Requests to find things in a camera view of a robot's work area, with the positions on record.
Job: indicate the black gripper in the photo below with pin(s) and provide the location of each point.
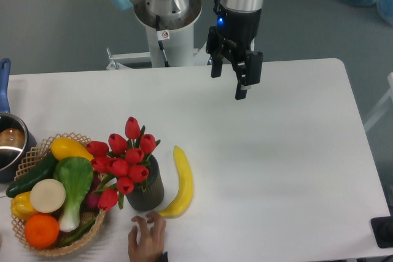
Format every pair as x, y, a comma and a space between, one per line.
231, 38

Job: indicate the red tulip bouquet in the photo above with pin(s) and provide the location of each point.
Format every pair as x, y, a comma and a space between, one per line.
124, 161

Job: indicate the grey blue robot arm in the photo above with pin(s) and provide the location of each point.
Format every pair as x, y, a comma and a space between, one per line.
234, 5

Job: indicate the dark ribbed vase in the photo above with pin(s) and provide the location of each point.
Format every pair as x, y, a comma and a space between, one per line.
150, 194

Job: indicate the person's hand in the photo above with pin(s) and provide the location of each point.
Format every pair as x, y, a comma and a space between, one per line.
146, 239

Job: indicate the yellow banana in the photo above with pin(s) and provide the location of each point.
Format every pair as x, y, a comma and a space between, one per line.
186, 187

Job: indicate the yellow squash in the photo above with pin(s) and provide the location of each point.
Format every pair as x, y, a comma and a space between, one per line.
63, 147

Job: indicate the green bok choy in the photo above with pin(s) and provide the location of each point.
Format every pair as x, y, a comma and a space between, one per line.
76, 175

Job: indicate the purple red onion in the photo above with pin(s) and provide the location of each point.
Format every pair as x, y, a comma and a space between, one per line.
91, 200

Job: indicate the dark green cucumber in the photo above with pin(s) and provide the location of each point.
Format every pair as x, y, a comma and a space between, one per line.
43, 170

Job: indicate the black device at edge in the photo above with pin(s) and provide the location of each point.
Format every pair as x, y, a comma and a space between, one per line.
382, 230

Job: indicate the green chili pepper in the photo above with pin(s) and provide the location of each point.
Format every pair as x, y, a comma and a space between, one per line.
77, 235

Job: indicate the orange fruit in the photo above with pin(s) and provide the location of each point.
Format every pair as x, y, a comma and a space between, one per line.
41, 231

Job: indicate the woven wicker basket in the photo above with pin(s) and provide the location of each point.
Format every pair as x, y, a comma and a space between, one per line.
32, 158

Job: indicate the yellow bell pepper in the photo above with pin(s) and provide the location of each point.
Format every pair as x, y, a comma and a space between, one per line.
21, 206

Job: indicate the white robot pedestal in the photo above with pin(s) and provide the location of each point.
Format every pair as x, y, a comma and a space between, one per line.
169, 26

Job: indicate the blue handled saucepan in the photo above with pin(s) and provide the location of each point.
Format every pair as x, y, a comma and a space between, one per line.
16, 139

